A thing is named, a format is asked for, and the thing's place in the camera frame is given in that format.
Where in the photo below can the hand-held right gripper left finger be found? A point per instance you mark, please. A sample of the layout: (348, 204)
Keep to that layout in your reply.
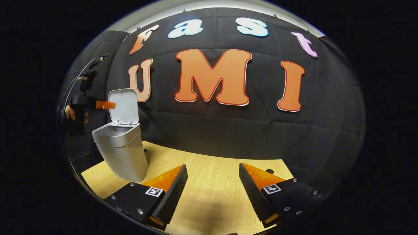
(173, 195)

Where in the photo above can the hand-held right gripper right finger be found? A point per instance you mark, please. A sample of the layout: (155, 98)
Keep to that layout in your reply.
(253, 192)

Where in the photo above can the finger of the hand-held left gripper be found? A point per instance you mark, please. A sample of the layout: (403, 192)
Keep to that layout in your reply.
(106, 104)

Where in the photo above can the white desktop garbage bin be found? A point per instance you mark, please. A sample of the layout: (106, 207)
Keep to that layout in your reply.
(125, 153)

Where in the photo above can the wooden desktop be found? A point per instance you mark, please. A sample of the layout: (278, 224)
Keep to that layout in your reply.
(212, 182)

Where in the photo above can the black backdrop cloth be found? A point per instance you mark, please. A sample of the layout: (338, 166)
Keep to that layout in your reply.
(326, 114)

